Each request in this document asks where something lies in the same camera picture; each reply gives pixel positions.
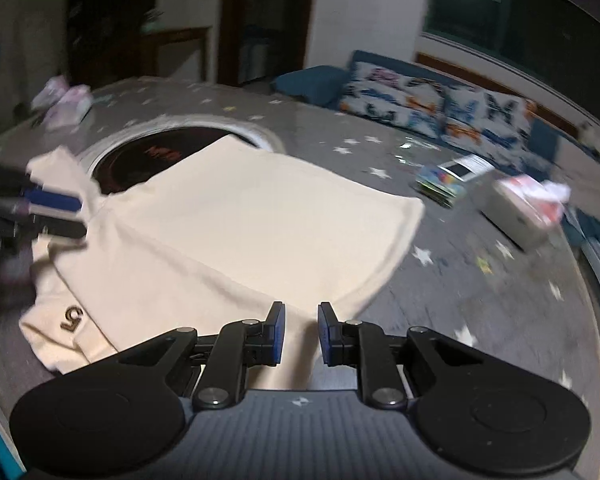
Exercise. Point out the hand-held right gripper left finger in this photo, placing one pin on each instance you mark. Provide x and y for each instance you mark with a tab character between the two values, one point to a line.
278	335

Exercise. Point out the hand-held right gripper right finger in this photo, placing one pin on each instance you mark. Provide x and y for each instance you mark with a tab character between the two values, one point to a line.
325	335

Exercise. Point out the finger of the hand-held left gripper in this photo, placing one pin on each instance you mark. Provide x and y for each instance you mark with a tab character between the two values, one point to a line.
55	201
60	227

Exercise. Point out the cream garment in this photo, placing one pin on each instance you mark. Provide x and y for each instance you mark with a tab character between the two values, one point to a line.
230	210

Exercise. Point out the pink tissue pack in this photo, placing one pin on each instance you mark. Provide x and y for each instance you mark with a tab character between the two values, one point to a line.
47	91
72	105

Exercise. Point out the black round induction cooktop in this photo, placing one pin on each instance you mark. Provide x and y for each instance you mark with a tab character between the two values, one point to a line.
145	152

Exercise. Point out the grey star tablecloth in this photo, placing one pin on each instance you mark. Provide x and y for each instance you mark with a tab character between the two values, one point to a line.
455	270

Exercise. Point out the clear box of colourful items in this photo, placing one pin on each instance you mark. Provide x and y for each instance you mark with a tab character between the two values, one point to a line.
440	191

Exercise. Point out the wooden shelf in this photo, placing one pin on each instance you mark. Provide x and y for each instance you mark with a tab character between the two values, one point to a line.
110	15

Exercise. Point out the wooden side table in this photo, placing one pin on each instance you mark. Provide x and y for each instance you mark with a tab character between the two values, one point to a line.
180	50

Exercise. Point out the white tissue box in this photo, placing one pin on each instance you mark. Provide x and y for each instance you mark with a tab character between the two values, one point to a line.
515	215

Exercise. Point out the butterfly print pillow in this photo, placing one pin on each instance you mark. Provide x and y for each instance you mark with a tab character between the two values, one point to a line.
380	95
485	125

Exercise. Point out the blue sofa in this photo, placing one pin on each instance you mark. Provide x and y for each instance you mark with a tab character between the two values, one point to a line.
305	82

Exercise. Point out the grey cushion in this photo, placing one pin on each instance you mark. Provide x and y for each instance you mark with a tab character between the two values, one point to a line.
580	172

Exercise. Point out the dark window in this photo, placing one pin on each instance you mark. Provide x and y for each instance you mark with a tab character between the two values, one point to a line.
530	20

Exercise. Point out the wooden door frame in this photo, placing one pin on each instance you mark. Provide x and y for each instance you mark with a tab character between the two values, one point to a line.
230	20

